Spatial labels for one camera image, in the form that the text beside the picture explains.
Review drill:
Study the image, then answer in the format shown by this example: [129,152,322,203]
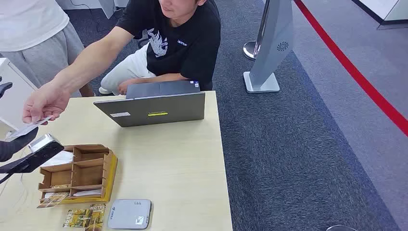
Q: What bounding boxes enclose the white desk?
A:
[55,0,130,19]

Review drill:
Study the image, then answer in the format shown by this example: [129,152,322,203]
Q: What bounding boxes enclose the white reception counter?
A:
[350,0,408,31]

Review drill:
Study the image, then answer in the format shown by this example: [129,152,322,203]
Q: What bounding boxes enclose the yellow hotel key card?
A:
[85,204,107,231]
[63,208,93,229]
[37,192,69,209]

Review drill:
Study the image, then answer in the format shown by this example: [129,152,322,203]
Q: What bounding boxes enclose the seated person's left hand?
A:
[118,79,138,95]

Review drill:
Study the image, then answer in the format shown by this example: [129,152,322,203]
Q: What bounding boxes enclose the silver kiosk stand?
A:
[243,0,294,94]

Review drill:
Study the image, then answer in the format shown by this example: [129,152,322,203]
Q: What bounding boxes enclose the grey card reader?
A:
[107,199,153,230]

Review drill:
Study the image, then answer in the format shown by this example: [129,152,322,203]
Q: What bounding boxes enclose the red floor tape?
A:
[293,0,408,138]

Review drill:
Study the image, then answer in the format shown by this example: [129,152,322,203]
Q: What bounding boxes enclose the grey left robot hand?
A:
[0,82,39,162]

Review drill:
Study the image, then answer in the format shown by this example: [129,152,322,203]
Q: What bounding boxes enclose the black floor cable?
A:
[68,0,107,33]

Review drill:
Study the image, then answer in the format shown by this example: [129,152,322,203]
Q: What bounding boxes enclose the white cabinet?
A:
[0,57,39,131]

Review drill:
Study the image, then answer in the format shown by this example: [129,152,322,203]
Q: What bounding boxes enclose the grey laptop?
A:
[93,79,206,128]

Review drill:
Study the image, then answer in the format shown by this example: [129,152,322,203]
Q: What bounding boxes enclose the standing person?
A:
[0,0,95,98]

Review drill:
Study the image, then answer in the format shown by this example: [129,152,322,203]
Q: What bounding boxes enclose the chrome stanchion base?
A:
[325,224,358,231]

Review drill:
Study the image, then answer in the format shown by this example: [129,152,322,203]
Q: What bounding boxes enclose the wooden card organizer box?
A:
[38,144,118,205]

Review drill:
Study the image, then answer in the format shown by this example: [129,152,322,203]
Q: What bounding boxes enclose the white paper stack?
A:
[41,150,75,167]

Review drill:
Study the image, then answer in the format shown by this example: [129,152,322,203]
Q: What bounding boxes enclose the chrome stanchion post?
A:
[242,0,271,61]

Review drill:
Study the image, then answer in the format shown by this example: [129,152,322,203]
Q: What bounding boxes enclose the white ID card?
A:
[4,116,53,141]

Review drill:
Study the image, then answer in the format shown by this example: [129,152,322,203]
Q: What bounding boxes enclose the seated person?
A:
[22,0,221,126]

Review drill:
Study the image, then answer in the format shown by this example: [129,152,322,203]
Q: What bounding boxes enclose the seated person's right hand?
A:
[22,81,71,125]

